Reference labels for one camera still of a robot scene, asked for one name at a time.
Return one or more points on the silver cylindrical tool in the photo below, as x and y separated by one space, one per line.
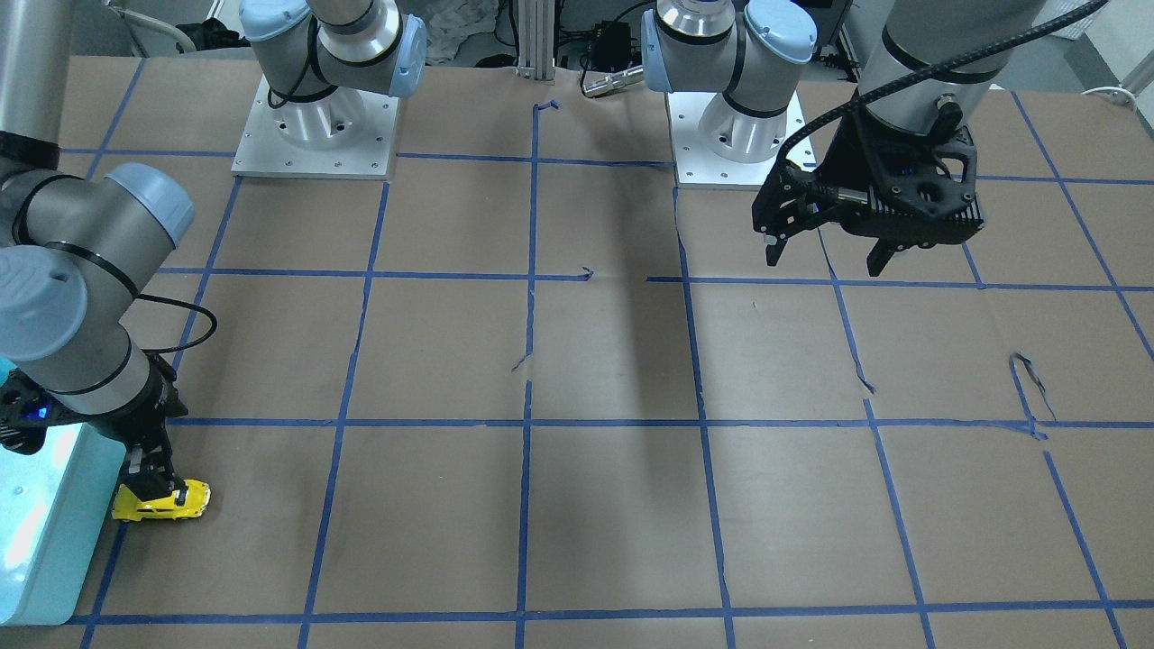
612 82

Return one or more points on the light blue plastic bin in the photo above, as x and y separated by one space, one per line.
53 506

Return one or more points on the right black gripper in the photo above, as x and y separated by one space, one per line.
150 418

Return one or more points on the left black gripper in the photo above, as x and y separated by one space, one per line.
853 156

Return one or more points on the black power adapter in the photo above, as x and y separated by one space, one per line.
611 48

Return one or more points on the yellow beetle toy car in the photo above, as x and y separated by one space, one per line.
181 504

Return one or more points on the aluminium frame post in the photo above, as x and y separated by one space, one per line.
536 21

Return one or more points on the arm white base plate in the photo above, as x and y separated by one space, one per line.
351 134
717 147

